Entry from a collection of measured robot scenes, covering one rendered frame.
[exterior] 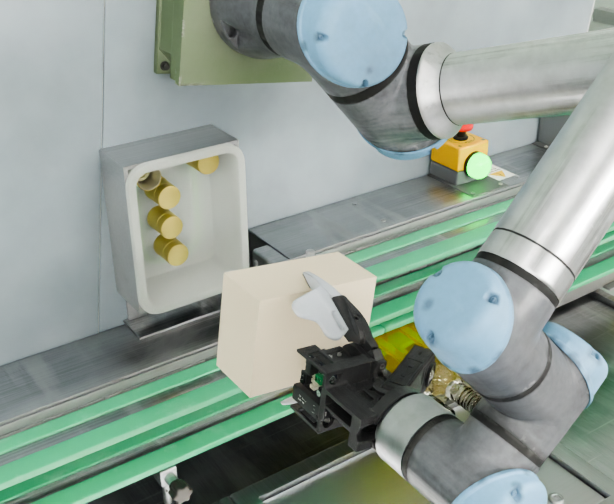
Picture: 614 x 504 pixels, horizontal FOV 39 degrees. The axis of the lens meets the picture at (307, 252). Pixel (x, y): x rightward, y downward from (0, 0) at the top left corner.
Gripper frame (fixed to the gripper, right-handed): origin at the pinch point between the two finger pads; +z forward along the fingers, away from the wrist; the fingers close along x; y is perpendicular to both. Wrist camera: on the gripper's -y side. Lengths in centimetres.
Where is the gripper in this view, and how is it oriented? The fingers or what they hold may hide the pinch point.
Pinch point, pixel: (303, 327)
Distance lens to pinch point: 99.7
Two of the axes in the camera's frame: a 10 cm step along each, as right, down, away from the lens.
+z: -5.6, -3.8, 7.3
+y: -8.2, 1.4, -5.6
